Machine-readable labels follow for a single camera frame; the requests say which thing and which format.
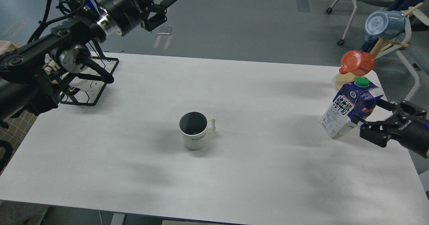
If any orange plastic cup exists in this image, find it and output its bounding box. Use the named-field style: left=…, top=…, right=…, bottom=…
left=339, top=51, right=374, bottom=76

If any wooden mug tree stand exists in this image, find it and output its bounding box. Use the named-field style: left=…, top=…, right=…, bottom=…
left=334, top=2, right=424, bottom=90

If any blue camera on left wrist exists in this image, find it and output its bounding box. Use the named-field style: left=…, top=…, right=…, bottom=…
left=81, top=0, right=100, bottom=20

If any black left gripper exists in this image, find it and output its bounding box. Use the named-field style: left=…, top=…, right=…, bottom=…
left=100, top=0, right=177, bottom=37

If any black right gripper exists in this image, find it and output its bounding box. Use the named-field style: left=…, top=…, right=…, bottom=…
left=351, top=99, right=429, bottom=158

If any beige checked cloth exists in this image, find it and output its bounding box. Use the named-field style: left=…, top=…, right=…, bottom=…
left=0, top=40, right=37, bottom=175

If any black wire cup rack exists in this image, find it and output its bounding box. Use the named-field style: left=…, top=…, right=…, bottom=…
left=44, top=41, right=119, bottom=106

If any grey office chair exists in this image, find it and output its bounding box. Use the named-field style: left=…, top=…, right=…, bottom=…
left=326, top=0, right=427, bottom=100

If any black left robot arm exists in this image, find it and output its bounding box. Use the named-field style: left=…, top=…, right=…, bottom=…
left=1, top=0, right=177, bottom=130

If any white HOME mug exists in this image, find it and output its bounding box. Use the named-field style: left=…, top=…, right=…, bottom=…
left=178, top=111, right=216, bottom=150

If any blue plastic cup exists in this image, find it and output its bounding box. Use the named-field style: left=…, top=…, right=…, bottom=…
left=365, top=10, right=406, bottom=43

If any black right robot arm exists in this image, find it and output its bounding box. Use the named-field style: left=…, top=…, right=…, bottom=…
left=351, top=100, right=429, bottom=158

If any blue white milk carton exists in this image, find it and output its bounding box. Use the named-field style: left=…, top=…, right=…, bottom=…
left=320, top=77, right=384, bottom=139

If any white mug on rack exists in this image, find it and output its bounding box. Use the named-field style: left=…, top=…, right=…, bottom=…
left=69, top=77, right=105, bottom=92

